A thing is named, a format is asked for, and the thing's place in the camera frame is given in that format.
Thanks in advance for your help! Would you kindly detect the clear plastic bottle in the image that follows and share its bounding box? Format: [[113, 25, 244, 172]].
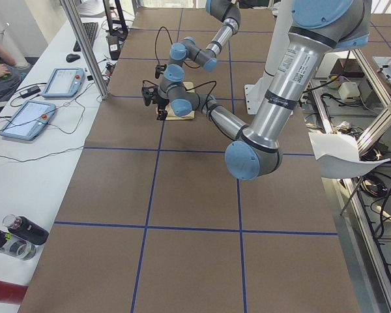
[[0, 230, 36, 261]]

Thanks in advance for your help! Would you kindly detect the lower blue teach pendant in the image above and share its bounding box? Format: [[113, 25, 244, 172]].
[[0, 100, 57, 141]]

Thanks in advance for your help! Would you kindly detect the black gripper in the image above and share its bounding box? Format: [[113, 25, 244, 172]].
[[154, 89, 169, 121]]

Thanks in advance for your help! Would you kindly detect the red cylinder object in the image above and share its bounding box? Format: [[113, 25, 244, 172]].
[[0, 280, 28, 305]]

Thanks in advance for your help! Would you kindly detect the blue teach pendant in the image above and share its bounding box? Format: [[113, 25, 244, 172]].
[[41, 68, 85, 98], [0, 100, 57, 141]]

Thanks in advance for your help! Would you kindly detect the white curved plastic sheet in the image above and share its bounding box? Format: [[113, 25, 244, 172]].
[[308, 132, 390, 179]]

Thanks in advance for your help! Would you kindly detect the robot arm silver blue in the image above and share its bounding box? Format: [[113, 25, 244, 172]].
[[164, 1, 241, 79], [142, 1, 371, 180]]

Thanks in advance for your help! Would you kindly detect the black lidded bottle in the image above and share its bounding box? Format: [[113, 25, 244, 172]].
[[2, 214, 49, 246]]

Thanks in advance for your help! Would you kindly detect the tape roll with yellow ball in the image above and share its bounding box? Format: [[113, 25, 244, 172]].
[[327, 74, 345, 89]]

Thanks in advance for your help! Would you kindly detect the cream long-sleeve printed shirt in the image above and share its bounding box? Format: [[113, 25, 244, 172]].
[[158, 80, 193, 117]]

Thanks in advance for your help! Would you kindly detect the upper blue teach pendant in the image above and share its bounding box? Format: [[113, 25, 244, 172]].
[[41, 68, 85, 98]]

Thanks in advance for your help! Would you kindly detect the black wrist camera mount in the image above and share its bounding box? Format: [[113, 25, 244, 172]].
[[141, 85, 158, 106], [154, 64, 167, 79]]

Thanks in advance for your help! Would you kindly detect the aluminium frame post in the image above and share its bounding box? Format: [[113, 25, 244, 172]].
[[61, 0, 109, 100]]

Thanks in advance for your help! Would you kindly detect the black computer mouse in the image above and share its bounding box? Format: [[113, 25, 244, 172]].
[[66, 53, 81, 63]]

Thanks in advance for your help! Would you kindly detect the black monitor stand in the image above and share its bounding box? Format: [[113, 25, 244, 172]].
[[103, 0, 129, 42]]

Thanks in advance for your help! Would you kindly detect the black computer keyboard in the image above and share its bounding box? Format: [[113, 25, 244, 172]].
[[73, 22, 99, 52]]

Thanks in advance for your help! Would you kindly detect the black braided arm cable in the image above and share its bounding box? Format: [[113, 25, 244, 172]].
[[142, 80, 245, 141]]

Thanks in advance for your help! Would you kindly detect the black power adapter brick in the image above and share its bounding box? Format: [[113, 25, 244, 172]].
[[20, 85, 41, 98]]

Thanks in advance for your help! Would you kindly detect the seated person in grey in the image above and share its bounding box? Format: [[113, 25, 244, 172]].
[[0, 44, 26, 102]]

